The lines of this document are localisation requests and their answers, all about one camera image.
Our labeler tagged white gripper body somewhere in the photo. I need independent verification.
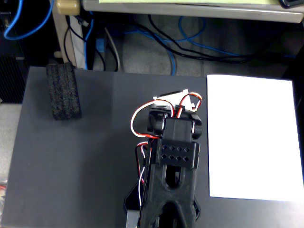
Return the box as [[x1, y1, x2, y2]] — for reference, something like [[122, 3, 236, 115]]
[[153, 89, 202, 112]]

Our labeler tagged black foam cube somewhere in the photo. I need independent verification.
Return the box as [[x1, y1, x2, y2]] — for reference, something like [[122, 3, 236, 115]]
[[46, 62, 83, 121]]

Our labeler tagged grey desk edge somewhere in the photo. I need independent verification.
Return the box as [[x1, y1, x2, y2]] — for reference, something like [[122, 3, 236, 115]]
[[82, 0, 304, 24]]

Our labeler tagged small blue box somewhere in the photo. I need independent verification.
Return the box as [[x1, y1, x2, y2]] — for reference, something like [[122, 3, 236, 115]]
[[95, 39, 105, 53]]

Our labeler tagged white paper sheet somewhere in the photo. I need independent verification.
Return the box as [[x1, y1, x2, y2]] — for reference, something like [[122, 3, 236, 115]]
[[207, 74, 304, 202]]

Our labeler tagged white desk leg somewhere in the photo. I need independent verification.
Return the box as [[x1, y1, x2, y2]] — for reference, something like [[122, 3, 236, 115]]
[[52, 11, 87, 70]]

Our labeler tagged clear network plug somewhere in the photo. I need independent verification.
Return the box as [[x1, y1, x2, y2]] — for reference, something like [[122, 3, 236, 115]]
[[77, 16, 90, 27]]

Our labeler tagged dark grey table mat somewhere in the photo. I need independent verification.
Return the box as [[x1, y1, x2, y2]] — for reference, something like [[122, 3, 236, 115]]
[[1, 66, 304, 228]]

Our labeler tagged silver base clamp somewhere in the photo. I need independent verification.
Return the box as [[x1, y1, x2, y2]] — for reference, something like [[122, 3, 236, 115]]
[[125, 209, 140, 227]]

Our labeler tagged beige plastic block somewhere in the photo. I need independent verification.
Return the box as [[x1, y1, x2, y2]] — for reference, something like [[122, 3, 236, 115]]
[[56, 0, 81, 15]]

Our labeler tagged black device on desk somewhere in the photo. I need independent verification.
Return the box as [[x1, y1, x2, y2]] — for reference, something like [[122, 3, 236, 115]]
[[279, 0, 304, 10]]

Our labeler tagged black ribbed case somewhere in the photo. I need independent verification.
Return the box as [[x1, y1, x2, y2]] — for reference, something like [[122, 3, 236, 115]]
[[0, 56, 27, 104]]

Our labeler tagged red white black servo wire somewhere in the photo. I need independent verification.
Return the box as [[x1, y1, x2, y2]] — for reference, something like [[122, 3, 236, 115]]
[[135, 141, 153, 205], [130, 99, 175, 139], [178, 92, 203, 113]]

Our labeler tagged long blue floor cable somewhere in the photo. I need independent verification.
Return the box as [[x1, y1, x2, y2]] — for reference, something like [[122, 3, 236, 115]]
[[123, 16, 297, 76]]

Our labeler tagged long black floor cable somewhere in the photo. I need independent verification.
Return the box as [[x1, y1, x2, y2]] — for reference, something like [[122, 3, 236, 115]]
[[148, 14, 288, 64]]

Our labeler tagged beige thick cable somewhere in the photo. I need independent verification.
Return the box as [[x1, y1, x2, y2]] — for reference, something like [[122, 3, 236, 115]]
[[104, 27, 122, 72]]

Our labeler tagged blue cable along leg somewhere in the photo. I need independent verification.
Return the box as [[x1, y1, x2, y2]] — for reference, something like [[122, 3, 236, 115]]
[[82, 11, 95, 70]]

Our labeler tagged black cable by leg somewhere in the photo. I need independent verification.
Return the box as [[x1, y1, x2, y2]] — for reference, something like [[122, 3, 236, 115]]
[[63, 15, 107, 72]]

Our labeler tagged blue looped network cable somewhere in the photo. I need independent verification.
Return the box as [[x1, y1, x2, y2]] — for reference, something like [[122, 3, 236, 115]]
[[3, 0, 55, 40]]

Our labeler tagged clear packet with red wires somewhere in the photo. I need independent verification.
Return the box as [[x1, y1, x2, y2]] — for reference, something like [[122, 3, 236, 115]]
[[0, 175, 8, 214]]

